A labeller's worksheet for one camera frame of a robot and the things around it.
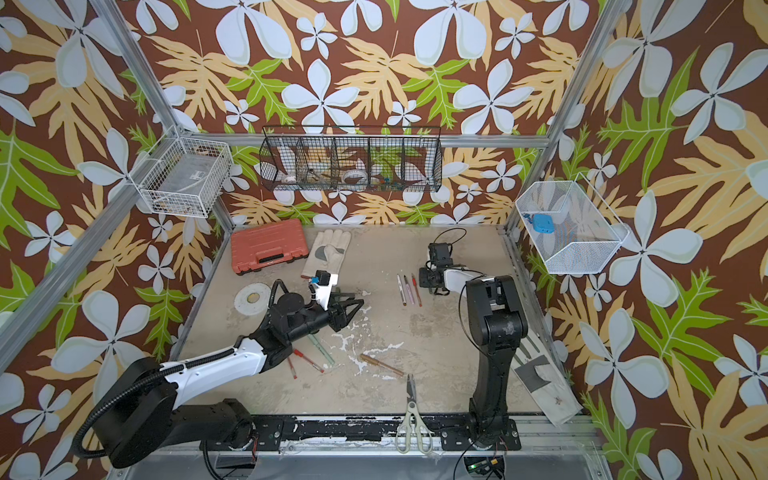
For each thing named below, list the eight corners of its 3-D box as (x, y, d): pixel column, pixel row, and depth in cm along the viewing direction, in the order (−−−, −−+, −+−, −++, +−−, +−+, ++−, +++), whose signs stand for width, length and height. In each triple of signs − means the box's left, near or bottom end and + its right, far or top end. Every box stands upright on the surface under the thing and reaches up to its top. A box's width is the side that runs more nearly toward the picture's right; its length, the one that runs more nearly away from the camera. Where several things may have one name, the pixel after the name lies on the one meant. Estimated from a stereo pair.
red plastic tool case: (237, 277, 107) (231, 268, 103) (236, 240, 118) (231, 231, 114) (310, 259, 112) (308, 250, 108) (303, 225, 123) (301, 216, 119)
